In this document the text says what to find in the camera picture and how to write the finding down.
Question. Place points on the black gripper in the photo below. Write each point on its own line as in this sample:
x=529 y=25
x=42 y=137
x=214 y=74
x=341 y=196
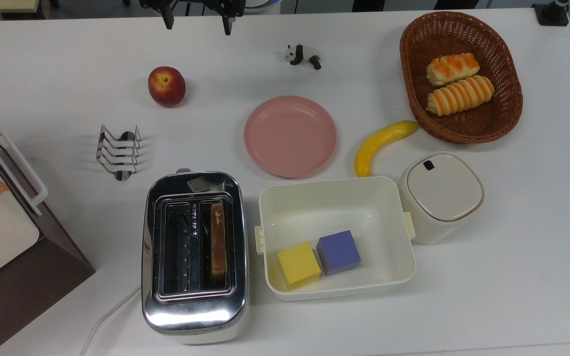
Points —
x=193 y=4

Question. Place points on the toaster lever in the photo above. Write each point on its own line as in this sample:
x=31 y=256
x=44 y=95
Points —
x=183 y=171

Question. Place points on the chrome toaster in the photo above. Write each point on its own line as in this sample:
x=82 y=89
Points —
x=193 y=306

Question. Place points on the red apple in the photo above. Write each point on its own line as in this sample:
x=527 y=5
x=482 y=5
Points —
x=166 y=86

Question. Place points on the panda figurine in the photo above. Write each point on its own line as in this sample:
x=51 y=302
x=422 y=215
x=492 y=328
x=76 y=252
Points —
x=302 y=54

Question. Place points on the pink plate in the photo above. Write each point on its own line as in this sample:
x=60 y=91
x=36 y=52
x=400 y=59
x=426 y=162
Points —
x=290 y=136

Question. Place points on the metal toast rack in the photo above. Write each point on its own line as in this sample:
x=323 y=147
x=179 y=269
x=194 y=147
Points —
x=118 y=151

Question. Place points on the yellow banana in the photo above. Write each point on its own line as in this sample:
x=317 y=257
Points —
x=375 y=145

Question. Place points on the toast slice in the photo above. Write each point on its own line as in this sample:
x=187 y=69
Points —
x=218 y=242

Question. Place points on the white plastic container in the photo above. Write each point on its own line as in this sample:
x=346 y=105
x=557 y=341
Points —
x=364 y=207

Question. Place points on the short striped bread roll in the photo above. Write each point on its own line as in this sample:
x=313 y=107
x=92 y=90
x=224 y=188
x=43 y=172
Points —
x=451 y=68

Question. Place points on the yellow cube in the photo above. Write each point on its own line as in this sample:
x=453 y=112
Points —
x=298 y=265

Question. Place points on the purple cube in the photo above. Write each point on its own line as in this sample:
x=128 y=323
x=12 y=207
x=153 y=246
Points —
x=338 y=252

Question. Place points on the long striped bread roll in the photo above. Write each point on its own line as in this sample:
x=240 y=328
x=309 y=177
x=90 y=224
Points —
x=459 y=95

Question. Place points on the white lidded canister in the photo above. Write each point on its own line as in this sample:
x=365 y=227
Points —
x=441 y=195

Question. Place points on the white oven appliance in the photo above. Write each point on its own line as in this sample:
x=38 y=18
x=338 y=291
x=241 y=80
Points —
x=32 y=282

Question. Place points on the brown wicker basket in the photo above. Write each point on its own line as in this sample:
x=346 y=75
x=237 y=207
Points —
x=498 y=118

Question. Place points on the black camera stand base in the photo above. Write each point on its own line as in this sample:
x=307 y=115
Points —
x=552 y=12

